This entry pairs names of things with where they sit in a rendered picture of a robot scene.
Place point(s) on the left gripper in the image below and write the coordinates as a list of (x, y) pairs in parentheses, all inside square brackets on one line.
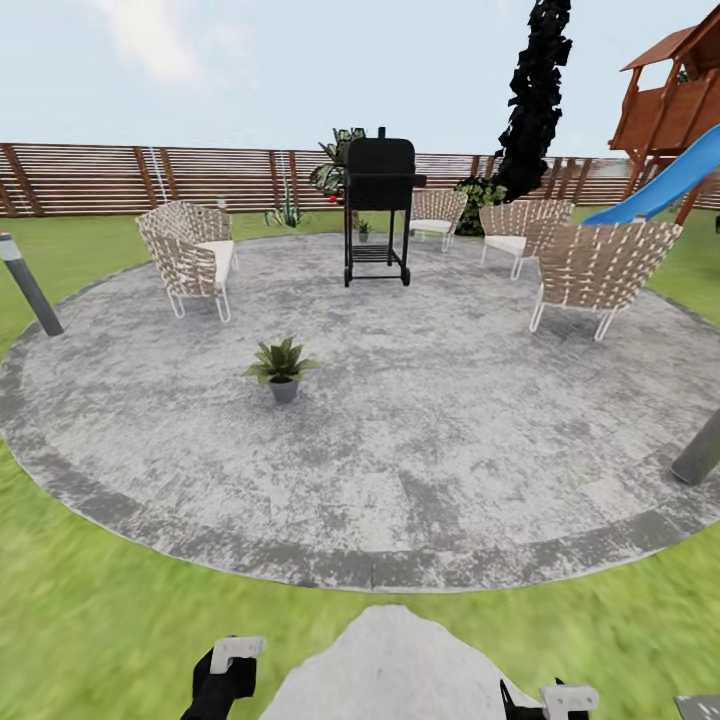
[(238, 682)]

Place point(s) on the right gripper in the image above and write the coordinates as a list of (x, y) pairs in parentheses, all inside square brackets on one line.
[(514, 712)]

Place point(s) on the pot plant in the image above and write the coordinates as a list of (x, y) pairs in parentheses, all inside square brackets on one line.
[(280, 369), (363, 230)]

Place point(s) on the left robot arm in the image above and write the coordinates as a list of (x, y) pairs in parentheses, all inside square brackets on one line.
[(228, 673)]

